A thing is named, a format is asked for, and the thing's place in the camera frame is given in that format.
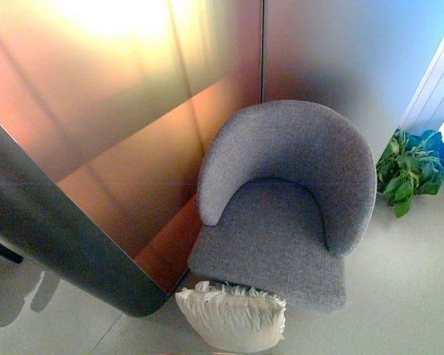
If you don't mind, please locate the grey fabric tub armchair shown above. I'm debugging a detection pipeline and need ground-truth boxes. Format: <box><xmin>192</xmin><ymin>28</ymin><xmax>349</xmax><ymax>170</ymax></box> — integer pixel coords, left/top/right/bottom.
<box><xmin>187</xmin><ymin>100</ymin><xmax>379</xmax><ymax>311</ymax></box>

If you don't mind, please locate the dark-edged brown wooden cabinet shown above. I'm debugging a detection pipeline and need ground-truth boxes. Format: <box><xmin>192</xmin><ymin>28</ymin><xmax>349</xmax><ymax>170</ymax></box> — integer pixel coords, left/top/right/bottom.
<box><xmin>0</xmin><ymin>109</ymin><xmax>170</xmax><ymax>318</ymax></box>

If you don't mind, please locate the white fringed pillow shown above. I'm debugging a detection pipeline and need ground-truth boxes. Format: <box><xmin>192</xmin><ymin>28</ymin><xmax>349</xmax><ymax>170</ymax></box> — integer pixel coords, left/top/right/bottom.
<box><xmin>175</xmin><ymin>280</ymin><xmax>288</xmax><ymax>352</ymax></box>

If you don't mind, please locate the white ribbed curtain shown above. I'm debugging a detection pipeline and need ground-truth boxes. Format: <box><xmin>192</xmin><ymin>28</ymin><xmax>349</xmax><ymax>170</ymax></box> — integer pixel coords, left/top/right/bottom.
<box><xmin>398</xmin><ymin>27</ymin><xmax>444</xmax><ymax>131</ymax></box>

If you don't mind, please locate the green leafy potted plant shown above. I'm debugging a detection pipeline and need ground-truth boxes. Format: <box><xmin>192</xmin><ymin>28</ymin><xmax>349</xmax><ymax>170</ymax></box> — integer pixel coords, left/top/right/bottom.
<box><xmin>375</xmin><ymin>128</ymin><xmax>444</xmax><ymax>219</ymax></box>

